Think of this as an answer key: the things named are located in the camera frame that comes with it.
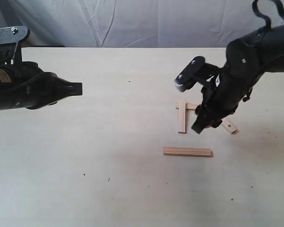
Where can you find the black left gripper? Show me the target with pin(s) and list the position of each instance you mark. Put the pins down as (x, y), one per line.
(27, 86)

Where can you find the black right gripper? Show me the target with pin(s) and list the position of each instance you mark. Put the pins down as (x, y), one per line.
(221, 99)

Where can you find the wooden stick with two holes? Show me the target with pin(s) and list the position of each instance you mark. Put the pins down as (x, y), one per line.
(229, 126)

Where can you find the plain wooden stick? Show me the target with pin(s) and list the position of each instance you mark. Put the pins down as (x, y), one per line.
(187, 106)

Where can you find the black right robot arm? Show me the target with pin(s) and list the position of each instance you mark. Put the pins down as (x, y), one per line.
(247, 59)

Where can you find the white wrinkled backdrop cloth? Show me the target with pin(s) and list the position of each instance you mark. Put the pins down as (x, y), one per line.
(131, 23)

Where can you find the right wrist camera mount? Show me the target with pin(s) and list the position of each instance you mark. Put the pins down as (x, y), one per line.
(191, 73)

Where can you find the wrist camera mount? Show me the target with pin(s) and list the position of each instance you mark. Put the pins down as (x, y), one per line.
(11, 39)
(191, 73)

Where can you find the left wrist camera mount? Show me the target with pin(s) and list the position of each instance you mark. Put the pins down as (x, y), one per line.
(11, 39)

